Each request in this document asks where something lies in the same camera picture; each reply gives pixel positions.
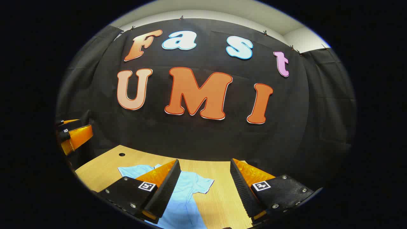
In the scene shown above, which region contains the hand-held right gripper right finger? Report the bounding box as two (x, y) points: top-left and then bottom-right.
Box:
(230, 158), (323, 223)

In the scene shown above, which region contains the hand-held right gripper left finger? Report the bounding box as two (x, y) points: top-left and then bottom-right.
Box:
(97, 159), (182, 225)

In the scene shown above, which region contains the light blue T-shirt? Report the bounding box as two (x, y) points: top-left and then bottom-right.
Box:
(118, 164), (214, 229)

